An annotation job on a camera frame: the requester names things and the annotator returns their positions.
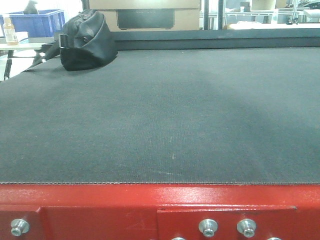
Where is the cardboard box with black panel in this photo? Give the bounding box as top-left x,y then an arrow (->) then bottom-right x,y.
87,0 -> 201,32

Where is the black fabric bag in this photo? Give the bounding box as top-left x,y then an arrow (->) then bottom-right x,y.
22,8 -> 119,73

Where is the dark conveyor belt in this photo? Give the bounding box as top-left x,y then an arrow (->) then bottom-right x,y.
0,47 -> 320,184

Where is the red metal conveyor frame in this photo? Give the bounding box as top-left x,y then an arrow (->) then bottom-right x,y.
0,184 -> 320,240

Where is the orange drink bottle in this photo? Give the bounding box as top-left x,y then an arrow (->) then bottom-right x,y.
2,14 -> 19,46

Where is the white folding table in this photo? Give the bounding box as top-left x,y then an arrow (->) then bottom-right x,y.
0,37 -> 54,82

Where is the blue crate on table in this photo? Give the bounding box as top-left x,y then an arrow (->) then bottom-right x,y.
9,9 -> 65,38

